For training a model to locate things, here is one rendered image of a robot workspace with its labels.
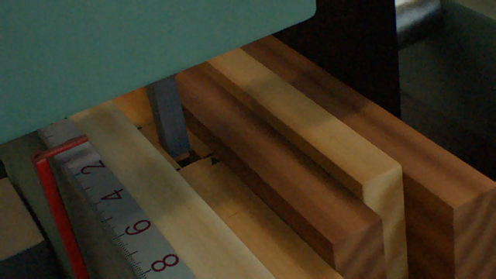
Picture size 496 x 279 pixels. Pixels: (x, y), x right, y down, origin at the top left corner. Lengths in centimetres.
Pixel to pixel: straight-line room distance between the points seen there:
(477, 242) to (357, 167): 4
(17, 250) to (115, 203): 18
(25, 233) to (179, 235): 20
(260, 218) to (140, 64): 7
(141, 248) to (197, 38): 7
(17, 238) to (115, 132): 15
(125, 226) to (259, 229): 4
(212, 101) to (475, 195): 11
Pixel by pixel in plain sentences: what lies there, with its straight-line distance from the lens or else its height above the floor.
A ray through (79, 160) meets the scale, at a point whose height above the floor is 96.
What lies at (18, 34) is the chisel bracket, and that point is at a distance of 24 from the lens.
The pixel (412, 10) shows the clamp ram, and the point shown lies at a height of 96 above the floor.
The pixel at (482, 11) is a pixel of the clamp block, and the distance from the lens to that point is 35.
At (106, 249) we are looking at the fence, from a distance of 27.
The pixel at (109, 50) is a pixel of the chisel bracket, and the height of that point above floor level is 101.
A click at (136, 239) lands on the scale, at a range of 26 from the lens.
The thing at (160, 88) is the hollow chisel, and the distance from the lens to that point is 30.
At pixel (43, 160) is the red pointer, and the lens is 30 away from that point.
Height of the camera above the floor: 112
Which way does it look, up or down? 34 degrees down
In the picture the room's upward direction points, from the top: 10 degrees counter-clockwise
